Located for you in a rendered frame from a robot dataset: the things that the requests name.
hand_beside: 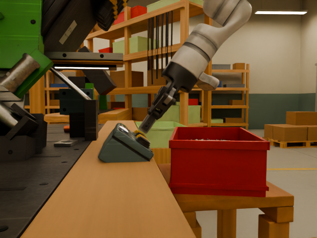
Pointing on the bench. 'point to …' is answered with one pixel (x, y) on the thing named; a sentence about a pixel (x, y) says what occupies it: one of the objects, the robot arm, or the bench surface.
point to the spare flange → (65, 143)
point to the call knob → (144, 140)
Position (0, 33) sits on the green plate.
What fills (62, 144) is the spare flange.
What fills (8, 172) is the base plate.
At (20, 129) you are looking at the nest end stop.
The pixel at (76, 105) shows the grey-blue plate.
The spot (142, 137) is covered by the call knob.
